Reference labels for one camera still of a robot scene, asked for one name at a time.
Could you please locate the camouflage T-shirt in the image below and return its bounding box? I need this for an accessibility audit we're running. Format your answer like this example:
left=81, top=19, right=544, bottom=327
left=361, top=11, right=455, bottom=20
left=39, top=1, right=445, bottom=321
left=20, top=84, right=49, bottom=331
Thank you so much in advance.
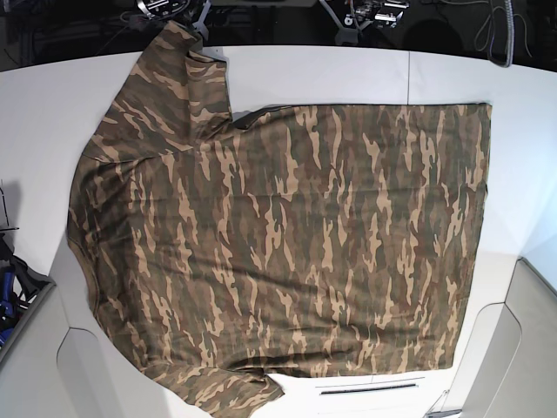
left=66, top=22, right=492, bottom=417

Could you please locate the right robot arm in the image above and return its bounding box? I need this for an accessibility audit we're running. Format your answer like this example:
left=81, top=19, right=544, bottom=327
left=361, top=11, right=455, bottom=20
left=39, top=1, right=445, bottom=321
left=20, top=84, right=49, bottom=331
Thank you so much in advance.
left=136, top=0, right=211, bottom=40

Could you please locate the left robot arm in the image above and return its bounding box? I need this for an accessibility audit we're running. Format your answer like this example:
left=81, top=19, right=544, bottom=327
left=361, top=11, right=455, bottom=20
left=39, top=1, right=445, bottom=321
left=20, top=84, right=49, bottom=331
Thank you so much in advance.
left=318, top=0, right=410, bottom=46

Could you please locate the blue and black equipment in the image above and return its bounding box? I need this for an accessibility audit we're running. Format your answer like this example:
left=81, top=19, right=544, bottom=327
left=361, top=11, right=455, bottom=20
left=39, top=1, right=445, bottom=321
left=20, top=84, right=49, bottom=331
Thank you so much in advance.
left=1, top=228, right=52, bottom=347

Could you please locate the grey cable bundle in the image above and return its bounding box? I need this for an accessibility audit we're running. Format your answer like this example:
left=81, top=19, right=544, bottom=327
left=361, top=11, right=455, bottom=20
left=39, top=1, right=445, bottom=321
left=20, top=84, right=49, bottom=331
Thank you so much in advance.
left=473, top=0, right=534, bottom=69

